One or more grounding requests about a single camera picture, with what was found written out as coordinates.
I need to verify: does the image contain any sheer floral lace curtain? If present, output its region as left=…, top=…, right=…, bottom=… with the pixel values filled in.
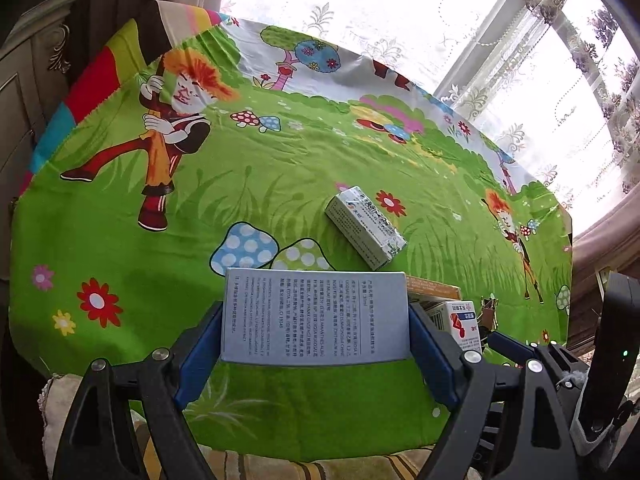
left=220, top=0, right=640, bottom=221

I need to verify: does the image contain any green and white carton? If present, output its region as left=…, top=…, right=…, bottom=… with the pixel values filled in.
left=325, top=186, right=407, bottom=270

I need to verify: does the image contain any grey window frame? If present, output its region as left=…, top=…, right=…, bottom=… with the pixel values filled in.
left=432, top=0, right=640, bottom=111

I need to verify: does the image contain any green cartoon printed cloth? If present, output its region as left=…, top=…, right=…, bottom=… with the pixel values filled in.
left=10, top=0, right=573, bottom=463

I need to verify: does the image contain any orange carton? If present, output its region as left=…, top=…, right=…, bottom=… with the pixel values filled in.
left=405, top=275, right=462, bottom=306

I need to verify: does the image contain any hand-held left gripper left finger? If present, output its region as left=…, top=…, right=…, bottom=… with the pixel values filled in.
left=52, top=301, right=224, bottom=480

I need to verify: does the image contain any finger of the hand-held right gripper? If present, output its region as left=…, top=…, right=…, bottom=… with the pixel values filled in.
left=487, top=331, right=539, bottom=367

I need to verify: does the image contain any cream carved headboard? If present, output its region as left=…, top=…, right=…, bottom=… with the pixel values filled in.
left=0, top=0, right=86, bottom=221

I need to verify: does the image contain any pale grey-blue carton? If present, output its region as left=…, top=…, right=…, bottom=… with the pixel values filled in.
left=221, top=268, right=412, bottom=366

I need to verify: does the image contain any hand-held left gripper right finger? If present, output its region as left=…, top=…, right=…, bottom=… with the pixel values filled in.
left=407, top=302, right=583, bottom=480

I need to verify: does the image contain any white carton with red print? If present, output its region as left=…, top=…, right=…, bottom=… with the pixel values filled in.
left=424, top=300, right=484, bottom=358

